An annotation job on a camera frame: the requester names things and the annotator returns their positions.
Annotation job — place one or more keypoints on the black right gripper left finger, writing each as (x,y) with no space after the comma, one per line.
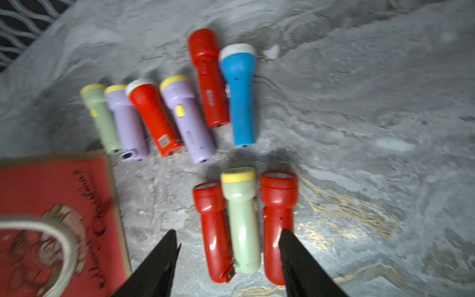
(154,277)

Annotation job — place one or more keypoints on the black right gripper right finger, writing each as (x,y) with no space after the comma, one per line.
(304,277)

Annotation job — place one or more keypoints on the red flashlight front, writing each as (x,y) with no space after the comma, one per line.
(279,193)
(210,204)

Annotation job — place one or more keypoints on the jute and red tote bag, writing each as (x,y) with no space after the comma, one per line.
(61,230)

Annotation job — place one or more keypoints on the pale green flashlight front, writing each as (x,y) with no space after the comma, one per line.
(239,189)

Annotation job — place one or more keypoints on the blue flashlight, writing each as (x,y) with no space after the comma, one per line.
(237,63)

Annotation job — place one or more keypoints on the purple flashlight back row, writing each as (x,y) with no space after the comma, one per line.
(128,124)

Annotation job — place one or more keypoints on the red flashlight white head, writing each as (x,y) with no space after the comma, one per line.
(144,95)

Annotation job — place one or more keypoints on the pale green flashlight back row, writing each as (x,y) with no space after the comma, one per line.
(93,96)

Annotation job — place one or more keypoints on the red flashlight back row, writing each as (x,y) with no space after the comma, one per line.
(204,52)

